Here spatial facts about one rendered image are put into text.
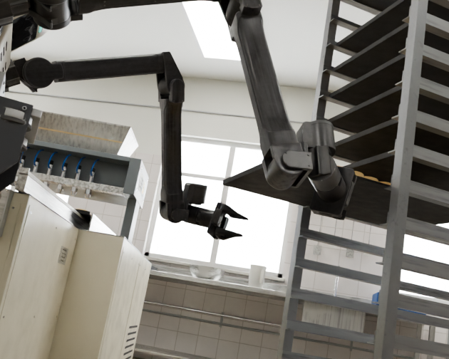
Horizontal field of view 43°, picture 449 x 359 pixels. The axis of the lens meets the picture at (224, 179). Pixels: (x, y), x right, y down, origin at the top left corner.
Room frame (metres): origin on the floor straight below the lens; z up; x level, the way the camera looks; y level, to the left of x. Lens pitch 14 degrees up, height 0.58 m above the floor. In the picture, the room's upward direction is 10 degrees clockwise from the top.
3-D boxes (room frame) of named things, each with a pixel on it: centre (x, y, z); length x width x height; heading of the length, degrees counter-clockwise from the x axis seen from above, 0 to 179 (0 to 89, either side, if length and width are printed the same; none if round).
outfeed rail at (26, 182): (2.64, 0.58, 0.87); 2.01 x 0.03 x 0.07; 0
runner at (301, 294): (1.77, -0.56, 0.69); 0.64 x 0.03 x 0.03; 109
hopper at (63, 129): (2.53, 0.72, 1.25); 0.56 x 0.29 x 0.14; 90
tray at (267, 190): (1.49, -0.35, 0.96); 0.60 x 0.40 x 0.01; 109
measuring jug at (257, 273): (4.93, -0.43, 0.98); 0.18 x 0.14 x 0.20; 29
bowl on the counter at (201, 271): (5.17, 0.01, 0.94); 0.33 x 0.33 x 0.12
